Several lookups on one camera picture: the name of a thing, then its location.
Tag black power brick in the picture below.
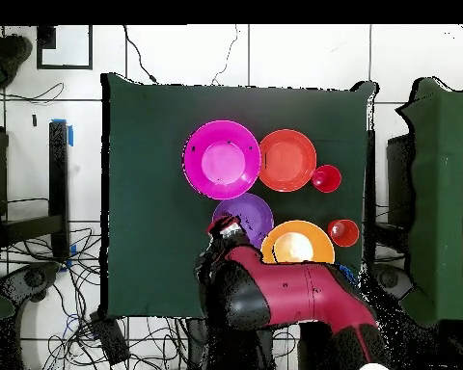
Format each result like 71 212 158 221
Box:
90 310 131 366

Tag person's foot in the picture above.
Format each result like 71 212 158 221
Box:
0 29 34 91

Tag dark green table cloth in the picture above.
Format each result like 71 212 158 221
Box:
99 72 379 322

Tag red cup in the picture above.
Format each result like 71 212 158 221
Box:
311 164 342 194

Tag purple bowl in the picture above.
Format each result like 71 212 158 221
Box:
211 192 275 250

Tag black metal frame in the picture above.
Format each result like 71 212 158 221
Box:
0 120 70 263
373 132 414 248

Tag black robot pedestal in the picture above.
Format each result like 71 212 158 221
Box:
184 317 277 370

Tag thin black floor cable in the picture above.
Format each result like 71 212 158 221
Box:
211 24 240 86
123 24 158 84
0 81 66 105

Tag black office chair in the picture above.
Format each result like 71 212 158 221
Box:
369 261 416 305
0 261 61 309

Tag orange cup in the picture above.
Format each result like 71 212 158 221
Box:
327 218 361 249

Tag large pink bowl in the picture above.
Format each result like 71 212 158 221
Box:
181 119 263 201

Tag large orange bowl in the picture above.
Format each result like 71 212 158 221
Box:
260 219 336 266

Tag black square tape outline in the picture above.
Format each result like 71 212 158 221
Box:
36 24 94 70

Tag tangled floor cables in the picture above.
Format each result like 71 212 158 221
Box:
0 226 194 370

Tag orange-red shallow bowl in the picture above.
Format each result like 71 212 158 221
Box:
258 128 318 193

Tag small dark blue bowl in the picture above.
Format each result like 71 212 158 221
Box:
336 262 359 285

